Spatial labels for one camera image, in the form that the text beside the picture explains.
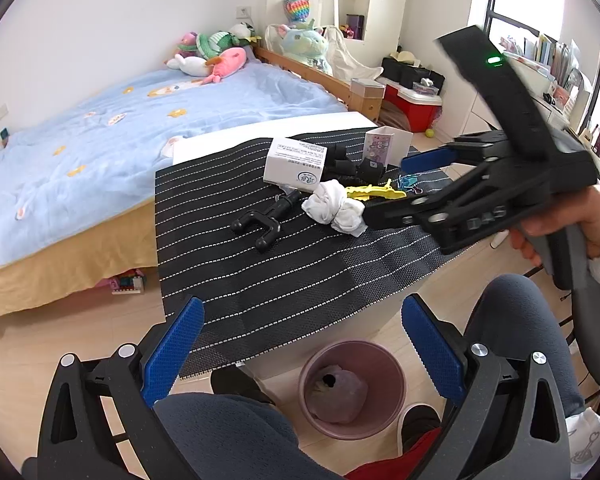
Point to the brown cushion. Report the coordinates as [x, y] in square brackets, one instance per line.
[395, 117]

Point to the white printed shirt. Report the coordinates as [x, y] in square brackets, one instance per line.
[587, 442]

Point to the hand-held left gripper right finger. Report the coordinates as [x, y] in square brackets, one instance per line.
[430, 350]

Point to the light blue blanket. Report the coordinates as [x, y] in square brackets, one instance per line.
[105, 150]

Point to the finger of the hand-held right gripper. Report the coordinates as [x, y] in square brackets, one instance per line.
[395, 212]
[425, 161]

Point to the white and green plush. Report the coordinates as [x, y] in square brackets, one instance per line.
[242, 32]

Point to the person's right shoe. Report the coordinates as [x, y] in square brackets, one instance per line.
[420, 422]

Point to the yellow plastic clip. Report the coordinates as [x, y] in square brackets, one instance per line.
[365, 191]

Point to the black storage bags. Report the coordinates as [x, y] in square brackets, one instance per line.
[410, 74]

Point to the crumpled grey plastic bag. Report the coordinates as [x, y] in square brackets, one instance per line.
[345, 395]

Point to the rainbow bag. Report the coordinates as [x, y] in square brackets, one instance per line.
[298, 9]

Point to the red cloth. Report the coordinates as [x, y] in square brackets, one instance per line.
[410, 455]

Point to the white drawer cabinet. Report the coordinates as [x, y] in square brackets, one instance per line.
[480, 110]

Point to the row of books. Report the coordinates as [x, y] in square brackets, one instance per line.
[550, 52]

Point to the pink trash bin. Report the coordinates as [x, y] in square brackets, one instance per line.
[382, 365]

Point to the pink fish plush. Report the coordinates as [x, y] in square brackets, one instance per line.
[227, 62]

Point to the person's right leg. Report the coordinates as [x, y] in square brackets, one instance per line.
[515, 310]

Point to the cream hat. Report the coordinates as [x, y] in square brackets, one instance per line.
[404, 56]

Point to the black plastic mount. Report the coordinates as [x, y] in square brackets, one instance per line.
[267, 212]

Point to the small blue device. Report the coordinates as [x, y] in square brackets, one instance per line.
[3, 136]

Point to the teal binder clip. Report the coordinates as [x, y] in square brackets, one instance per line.
[409, 180]

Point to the small black block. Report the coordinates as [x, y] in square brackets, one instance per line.
[339, 157]
[370, 171]

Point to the white rabbit plush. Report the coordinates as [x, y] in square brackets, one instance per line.
[187, 65]

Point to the white cloth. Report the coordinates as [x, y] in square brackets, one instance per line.
[330, 202]

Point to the red cooler box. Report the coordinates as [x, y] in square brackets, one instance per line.
[415, 112]

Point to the person's shoe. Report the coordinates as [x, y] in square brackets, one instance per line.
[237, 385]
[420, 422]

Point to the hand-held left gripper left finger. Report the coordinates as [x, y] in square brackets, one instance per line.
[177, 350]

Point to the pink and green plush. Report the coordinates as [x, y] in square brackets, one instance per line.
[187, 42]

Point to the person's left leg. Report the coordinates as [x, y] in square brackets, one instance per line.
[230, 435]

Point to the clear plastic box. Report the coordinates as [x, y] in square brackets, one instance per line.
[367, 90]

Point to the large teal unicorn plush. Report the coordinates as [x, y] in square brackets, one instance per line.
[302, 42]

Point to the purple box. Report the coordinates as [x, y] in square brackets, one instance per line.
[355, 27]

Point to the person's leg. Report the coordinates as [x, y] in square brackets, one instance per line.
[230, 435]
[515, 310]

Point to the green plush toy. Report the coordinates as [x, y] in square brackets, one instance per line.
[217, 42]

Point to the tan bed skirt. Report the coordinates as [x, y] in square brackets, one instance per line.
[65, 270]

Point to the white cardboard box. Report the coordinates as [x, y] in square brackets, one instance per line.
[292, 165]

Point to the person's left shoe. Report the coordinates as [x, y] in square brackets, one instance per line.
[237, 385]

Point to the colourful toy blocks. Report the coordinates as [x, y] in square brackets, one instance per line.
[127, 282]

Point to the wooden bed frame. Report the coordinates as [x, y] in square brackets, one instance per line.
[330, 82]

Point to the white arched tube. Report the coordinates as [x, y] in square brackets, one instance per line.
[336, 2]

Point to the small printed white box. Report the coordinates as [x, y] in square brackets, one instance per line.
[380, 142]

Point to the white wall shelf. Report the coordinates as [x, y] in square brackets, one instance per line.
[382, 0]

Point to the white wall socket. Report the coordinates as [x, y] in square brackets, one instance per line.
[244, 11]

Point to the black striped mat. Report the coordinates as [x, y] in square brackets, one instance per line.
[280, 270]

